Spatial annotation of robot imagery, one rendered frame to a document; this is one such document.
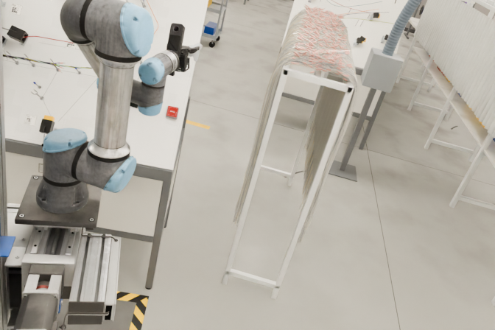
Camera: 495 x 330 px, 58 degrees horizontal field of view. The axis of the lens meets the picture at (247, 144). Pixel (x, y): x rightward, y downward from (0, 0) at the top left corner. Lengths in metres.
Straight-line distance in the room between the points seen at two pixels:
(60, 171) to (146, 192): 1.03
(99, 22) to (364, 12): 4.09
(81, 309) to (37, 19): 1.58
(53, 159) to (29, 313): 0.41
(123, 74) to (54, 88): 1.22
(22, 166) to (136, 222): 0.63
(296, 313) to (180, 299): 0.71
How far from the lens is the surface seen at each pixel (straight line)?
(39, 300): 1.29
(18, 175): 2.52
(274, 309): 2.90
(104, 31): 1.14
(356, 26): 5.02
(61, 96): 2.36
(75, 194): 1.45
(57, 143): 1.35
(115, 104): 1.21
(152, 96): 1.47
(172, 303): 2.77
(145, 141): 2.25
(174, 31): 1.59
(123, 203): 2.43
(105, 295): 1.35
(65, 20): 1.20
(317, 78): 2.17
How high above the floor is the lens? 2.08
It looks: 28 degrees down
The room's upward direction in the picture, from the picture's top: 15 degrees clockwise
